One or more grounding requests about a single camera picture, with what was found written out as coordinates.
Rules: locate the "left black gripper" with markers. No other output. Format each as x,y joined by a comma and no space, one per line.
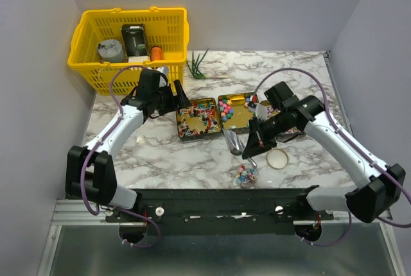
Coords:
178,101

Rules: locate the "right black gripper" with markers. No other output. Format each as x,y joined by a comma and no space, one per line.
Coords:
258,141

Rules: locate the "silver metal scoop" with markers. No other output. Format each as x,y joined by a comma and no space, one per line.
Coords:
236,146

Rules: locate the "round jar lid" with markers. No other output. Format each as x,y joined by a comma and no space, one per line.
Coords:
277,158

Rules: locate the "tin of dark lollipops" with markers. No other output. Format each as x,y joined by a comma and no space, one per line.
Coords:
200,121

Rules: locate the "tin of rainbow lollipops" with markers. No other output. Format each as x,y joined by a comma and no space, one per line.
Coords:
273,112

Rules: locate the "tin of star candies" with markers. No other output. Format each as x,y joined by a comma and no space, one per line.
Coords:
236,110

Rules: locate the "clear glass jar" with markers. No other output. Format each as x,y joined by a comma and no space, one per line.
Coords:
246,176

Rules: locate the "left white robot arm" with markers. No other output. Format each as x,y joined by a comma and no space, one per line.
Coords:
90,173

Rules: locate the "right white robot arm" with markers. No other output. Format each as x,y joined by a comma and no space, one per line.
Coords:
376,184

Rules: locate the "green onion sprig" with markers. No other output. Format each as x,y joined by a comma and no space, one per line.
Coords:
194,68

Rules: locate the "orange bottle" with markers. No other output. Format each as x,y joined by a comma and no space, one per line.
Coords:
156,53

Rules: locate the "white box in basket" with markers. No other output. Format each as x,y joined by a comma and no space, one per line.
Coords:
136,59

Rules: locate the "yellow plastic shopping basket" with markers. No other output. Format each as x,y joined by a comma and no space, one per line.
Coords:
167,28

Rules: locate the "black carton box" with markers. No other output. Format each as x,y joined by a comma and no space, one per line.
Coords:
134,37

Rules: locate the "grey crumpled can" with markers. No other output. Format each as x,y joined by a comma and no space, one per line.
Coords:
111,50

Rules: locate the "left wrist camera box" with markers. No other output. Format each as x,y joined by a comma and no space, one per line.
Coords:
164,70

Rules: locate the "black mounting base rail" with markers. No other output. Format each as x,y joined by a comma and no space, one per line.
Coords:
190,212

